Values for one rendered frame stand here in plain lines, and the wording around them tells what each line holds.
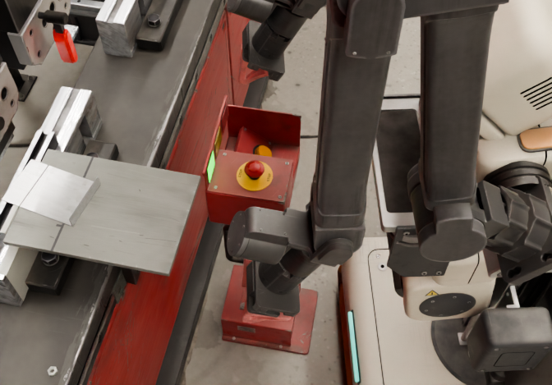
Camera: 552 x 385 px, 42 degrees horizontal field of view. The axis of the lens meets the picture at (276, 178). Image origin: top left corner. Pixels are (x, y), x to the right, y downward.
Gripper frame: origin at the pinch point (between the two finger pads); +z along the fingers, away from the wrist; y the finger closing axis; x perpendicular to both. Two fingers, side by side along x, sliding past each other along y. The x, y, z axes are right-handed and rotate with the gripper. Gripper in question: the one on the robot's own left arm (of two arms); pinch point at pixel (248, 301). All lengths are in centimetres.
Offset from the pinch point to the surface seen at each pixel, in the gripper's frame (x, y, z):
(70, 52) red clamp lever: -30.9, -32.9, -4.8
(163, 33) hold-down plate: -11, -65, 16
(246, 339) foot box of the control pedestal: 42, -34, 89
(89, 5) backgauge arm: -24, -79, 28
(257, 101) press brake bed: 45, -119, 84
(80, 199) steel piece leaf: -23.5, -18.3, 11.3
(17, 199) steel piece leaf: -32.4, -18.6, 15.8
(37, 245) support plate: -28.5, -10.4, 14.1
